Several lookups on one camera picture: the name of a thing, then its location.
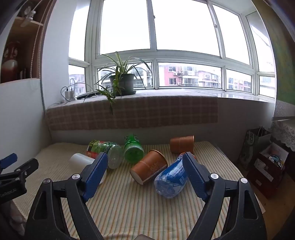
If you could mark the potted spider plant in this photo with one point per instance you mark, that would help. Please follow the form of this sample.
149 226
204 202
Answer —
121 84

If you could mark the white cup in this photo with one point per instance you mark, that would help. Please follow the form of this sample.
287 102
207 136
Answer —
79 161

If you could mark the brown plaid cloth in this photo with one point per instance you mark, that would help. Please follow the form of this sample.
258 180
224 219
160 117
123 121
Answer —
147 110

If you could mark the dark red cardboard box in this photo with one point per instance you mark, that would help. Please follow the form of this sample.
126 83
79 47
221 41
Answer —
265 173

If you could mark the striped tablecloth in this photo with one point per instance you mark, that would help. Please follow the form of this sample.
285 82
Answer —
129 207

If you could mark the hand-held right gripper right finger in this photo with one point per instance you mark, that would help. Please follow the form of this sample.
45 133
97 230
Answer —
195 177

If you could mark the white lace cloth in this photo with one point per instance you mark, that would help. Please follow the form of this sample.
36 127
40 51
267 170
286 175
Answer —
284 132

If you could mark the flat black device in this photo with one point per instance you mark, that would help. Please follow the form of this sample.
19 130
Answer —
87 95

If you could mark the red white vase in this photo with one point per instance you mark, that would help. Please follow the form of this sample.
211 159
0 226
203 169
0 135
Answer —
10 65

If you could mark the clear bottle with green label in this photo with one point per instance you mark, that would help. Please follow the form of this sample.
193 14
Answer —
108 151

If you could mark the green plastic bottle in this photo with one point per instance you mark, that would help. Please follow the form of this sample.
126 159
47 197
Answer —
133 150

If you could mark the brown paper cup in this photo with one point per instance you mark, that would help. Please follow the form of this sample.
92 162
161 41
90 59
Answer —
182 144
149 167

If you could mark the white window frame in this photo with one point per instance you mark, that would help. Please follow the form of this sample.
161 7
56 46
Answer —
154 55

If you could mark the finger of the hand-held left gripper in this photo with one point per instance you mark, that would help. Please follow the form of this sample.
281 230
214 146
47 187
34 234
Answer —
25 167
8 161

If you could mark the blue plastic bottle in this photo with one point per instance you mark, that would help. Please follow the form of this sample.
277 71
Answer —
171 178

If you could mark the white charger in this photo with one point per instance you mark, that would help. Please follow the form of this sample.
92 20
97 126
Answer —
69 95

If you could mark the green shopping bag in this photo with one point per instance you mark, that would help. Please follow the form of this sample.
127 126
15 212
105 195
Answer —
252 145

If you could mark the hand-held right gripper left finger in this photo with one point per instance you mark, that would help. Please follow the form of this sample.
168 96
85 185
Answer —
96 176

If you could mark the wooden shelf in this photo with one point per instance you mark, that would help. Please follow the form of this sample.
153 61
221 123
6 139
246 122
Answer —
25 46

